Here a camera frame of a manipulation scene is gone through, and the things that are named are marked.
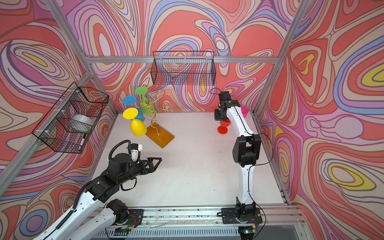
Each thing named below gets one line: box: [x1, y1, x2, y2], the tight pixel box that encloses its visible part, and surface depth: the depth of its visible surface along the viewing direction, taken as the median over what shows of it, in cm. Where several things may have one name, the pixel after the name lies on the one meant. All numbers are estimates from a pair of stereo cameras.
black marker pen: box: [78, 134, 86, 151], surface depth 75 cm
